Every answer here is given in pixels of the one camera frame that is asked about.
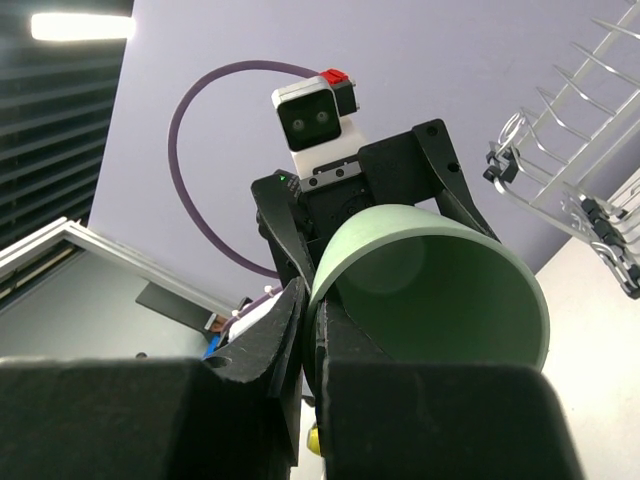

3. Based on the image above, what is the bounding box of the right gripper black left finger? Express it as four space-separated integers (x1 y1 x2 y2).
207 277 306 468

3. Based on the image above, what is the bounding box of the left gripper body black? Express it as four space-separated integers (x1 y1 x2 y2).
251 119 496 286

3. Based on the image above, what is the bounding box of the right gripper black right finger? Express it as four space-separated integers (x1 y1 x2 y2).
313 298 391 479

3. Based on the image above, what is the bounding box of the light green cup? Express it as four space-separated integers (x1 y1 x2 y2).
304 204 550 370

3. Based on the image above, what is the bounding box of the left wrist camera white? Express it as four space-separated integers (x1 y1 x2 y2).
271 69 366 179

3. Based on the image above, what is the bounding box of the silver wire dish rack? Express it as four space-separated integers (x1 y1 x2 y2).
483 1 639 299

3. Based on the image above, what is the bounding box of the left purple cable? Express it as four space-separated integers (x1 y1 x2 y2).
167 59 326 346

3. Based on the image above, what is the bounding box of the aluminium rail frame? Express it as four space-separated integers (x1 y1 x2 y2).
0 216 241 321

